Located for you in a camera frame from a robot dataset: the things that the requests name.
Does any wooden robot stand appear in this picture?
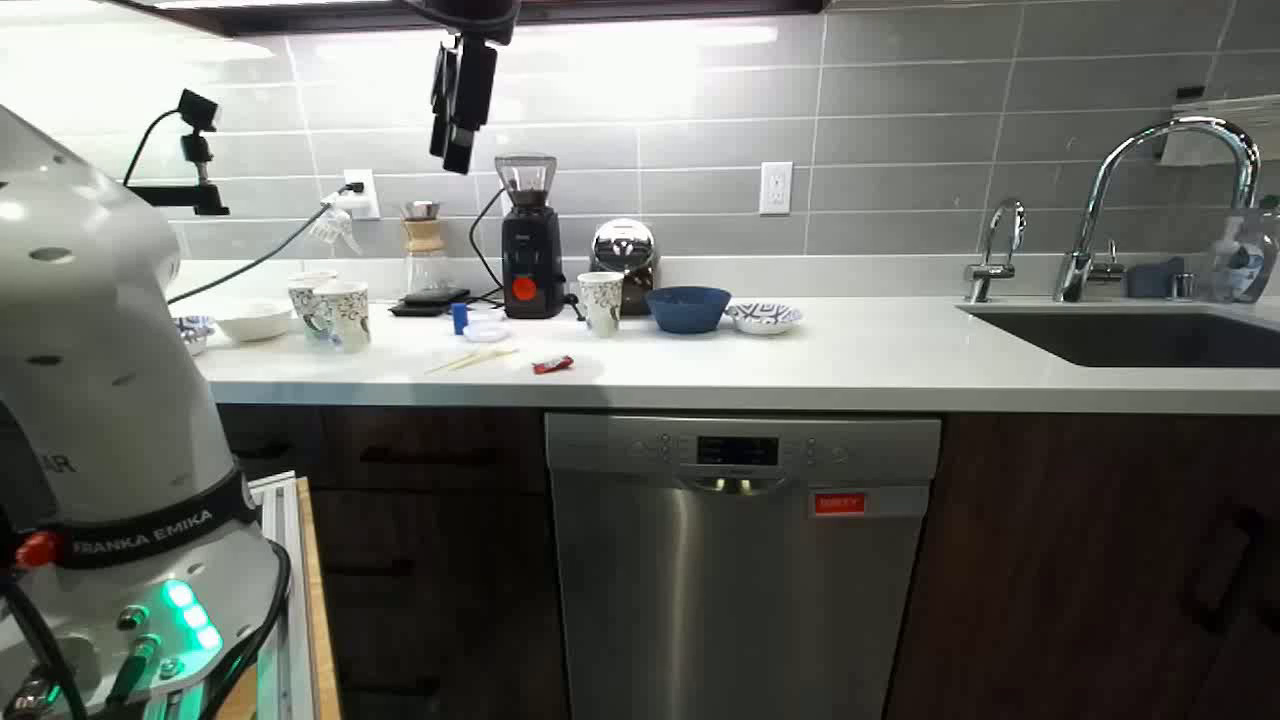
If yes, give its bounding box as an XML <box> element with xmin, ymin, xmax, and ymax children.
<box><xmin>215</xmin><ymin>473</ymin><xmax>345</xmax><ymax>720</ymax></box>

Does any small chrome tap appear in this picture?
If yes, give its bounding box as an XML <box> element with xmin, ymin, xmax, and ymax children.
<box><xmin>964</xmin><ymin>198</ymin><xmax>1028</xmax><ymax>306</ymax></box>

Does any black coffee grinder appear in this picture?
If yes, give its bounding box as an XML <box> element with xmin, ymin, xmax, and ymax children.
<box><xmin>496</xmin><ymin>158</ymin><xmax>563</xmax><ymax>320</ymax></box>

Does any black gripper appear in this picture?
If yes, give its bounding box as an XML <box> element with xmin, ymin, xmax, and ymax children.
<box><xmin>427</xmin><ymin>36</ymin><xmax>496</xmax><ymax>177</ymax></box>

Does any black camera on mount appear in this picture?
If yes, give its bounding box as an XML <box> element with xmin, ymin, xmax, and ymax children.
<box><xmin>120</xmin><ymin>89</ymin><xmax>230</xmax><ymax>218</ymax></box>

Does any dark wood drawer cabinet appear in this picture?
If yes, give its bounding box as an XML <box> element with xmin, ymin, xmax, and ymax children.
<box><xmin>222</xmin><ymin>404</ymin><xmax>569</xmax><ymax>720</ymax></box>

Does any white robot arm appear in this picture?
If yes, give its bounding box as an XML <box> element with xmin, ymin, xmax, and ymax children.
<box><xmin>0</xmin><ymin>111</ymin><xmax>292</xmax><ymax>720</ymax></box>

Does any black scale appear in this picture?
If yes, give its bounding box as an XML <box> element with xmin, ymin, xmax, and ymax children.
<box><xmin>388</xmin><ymin>290</ymin><xmax>473</xmax><ymax>316</ymax></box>

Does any clear soap bottle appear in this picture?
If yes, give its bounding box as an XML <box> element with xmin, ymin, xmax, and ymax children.
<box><xmin>1199</xmin><ymin>210</ymin><xmax>1277</xmax><ymax>306</ymax></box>

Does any white wall outlet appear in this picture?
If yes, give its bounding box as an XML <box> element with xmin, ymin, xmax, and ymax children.
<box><xmin>339</xmin><ymin>168</ymin><xmax>381</xmax><ymax>219</ymax></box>

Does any chrome kitchen faucet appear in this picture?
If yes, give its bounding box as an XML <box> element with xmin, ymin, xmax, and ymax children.
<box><xmin>1052</xmin><ymin>111</ymin><xmax>1262</xmax><ymax>306</ymax></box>

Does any black kitchen sink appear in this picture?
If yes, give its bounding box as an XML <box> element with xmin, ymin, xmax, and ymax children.
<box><xmin>977</xmin><ymin>308</ymin><xmax>1280</xmax><ymax>369</ymax></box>

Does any stainless steel dishwasher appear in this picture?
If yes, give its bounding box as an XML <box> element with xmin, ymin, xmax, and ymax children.
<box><xmin>546</xmin><ymin>411</ymin><xmax>942</xmax><ymax>720</ymax></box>

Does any small red object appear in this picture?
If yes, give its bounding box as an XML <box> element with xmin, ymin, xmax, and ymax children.
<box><xmin>534</xmin><ymin>357</ymin><xmax>578</xmax><ymax>378</ymax></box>

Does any small white dish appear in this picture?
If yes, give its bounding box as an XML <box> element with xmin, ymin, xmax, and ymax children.
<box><xmin>215</xmin><ymin>308</ymin><xmax>292</xmax><ymax>346</ymax></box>

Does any dark wood sink cabinet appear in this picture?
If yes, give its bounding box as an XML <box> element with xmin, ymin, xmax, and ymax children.
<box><xmin>887</xmin><ymin>418</ymin><xmax>1280</xmax><ymax>720</ymax></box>

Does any blue cap small object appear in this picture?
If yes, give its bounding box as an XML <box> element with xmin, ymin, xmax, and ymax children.
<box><xmin>447</xmin><ymin>306</ymin><xmax>468</xmax><ymax>336</ymax></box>

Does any round chrome black appliance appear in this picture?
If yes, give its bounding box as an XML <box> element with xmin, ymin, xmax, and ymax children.
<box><xmin>587</xmin><ymin>218</ymin><xmax>661</xmax><ymax>316</ymax></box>

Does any blue sponge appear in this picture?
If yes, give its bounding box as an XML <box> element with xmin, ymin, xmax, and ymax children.
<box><xmin>1124</xmin><ymin>258</ymin><xmax>1183</xmax><ymax>300</ymax></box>

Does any blue white patterned plate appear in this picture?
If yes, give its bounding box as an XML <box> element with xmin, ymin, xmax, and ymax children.
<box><xmin>727</xmin><ymin>306</ymin><xmax>800</xmax><ymax>336</ymax></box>

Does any blue patterned small bowl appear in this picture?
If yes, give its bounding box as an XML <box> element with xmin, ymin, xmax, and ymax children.
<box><xmin>177</xmin><ymin>316</ymin><xmax>215</xmax><ymax>357</ymax></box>

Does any patterned cup front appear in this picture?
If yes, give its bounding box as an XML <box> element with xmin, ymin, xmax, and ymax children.
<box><xmin>317</xmin><ymin>286</ymin><xmax>371</xmax><ymax>351</ymax></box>

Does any white patterned mug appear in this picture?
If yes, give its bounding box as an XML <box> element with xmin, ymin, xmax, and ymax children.
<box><xmin>578</xmin><ymin>273</ymin><xmax>624</xmax><ymax>336</ymax></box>

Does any patterned cup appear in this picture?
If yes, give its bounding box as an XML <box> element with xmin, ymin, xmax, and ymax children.
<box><xmin>290</xmin><ymin>278</ymin><xmax>334</xmax><ymax>346</ymax></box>
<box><xmin>317</xmin><ymin>286</ymin><xmax>371</xmax><ymax>351</ymax></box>

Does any patterned cup rear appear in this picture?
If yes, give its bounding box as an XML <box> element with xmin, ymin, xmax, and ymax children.
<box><xmin>290</xmin><ymin>278</ymin><xmax>334</xmax><ymax>346</ymax></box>

